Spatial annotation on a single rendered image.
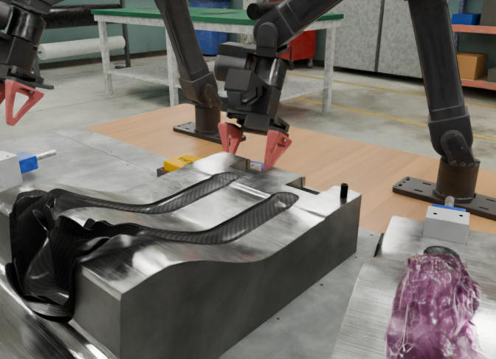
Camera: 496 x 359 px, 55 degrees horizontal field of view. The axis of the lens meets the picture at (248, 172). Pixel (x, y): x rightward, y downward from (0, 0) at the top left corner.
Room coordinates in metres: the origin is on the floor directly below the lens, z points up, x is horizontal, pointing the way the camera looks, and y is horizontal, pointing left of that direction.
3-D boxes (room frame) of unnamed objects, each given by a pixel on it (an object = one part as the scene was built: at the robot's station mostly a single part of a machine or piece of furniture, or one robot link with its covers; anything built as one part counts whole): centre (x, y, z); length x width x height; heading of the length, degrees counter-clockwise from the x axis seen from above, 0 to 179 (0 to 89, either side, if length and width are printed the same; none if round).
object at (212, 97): (1.13, 0.11, 0.90); 0.09 x 0.06 x 0.06; 36
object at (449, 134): (0.75, -0.35, 0.90); 0.09 x 0.06 x 0.06; 160
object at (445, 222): (0.57, -0.27, 0.86); 0.13 x 0.05 x 0.05; 155
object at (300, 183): (0.60, -0.09, 0.87); 0.05 x 0.05 x 0.04; 48
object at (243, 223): (0.48, 0.09, 0.92); 0.35 x 0.16 x 0.09; 138
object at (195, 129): (1.14, 0.10, 0.84); 0.20 x 0.07 x 0.08; 50
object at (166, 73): (4.86, 0.41, 0.51); 2.40 x 1.13 x 1.02; 48
